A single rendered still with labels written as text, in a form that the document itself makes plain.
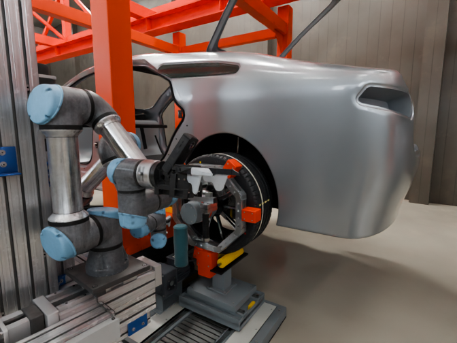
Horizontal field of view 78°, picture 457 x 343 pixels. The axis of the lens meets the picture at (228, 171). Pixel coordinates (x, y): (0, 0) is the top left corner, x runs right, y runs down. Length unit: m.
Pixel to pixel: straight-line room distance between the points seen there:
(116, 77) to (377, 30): 5.61
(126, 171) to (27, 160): 0.45
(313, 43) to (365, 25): 1.06
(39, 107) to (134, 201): 0.38
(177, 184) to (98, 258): 0.54
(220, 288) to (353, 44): 5.69
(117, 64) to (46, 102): 0.98
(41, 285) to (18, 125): 0.56
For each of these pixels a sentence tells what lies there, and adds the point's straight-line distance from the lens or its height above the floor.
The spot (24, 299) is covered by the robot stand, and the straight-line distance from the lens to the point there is 1.27.
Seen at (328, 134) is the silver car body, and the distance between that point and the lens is 1.62.
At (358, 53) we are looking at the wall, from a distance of 6.70.
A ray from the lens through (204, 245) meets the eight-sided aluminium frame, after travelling 1.85.
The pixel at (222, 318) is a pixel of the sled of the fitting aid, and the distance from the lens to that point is 2.04.
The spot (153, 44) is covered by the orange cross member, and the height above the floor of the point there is 2.63.
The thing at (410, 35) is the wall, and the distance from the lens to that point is 6.58.
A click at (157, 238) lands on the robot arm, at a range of 1.39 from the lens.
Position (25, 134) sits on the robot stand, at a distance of 1.15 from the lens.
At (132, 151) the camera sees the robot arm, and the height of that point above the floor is 1.26.
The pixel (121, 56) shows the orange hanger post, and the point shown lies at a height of 1.76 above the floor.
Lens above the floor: 1.33
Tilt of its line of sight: 8 degrees down
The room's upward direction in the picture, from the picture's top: straight up
